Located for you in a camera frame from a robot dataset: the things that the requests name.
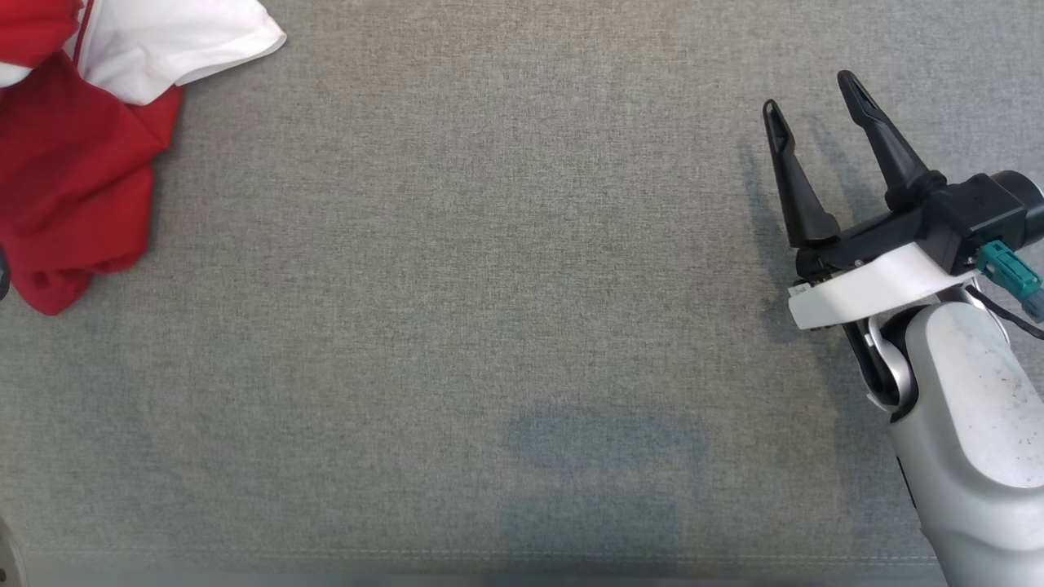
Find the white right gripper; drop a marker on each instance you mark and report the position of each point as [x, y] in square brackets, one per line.
[873, 281]

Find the teal right camera connector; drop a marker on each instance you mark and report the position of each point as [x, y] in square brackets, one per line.
[1007, 273]

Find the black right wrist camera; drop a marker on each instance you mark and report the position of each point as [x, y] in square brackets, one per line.
[987, 208]

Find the red and white jersey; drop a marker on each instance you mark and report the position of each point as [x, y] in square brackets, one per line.
[73, 187]

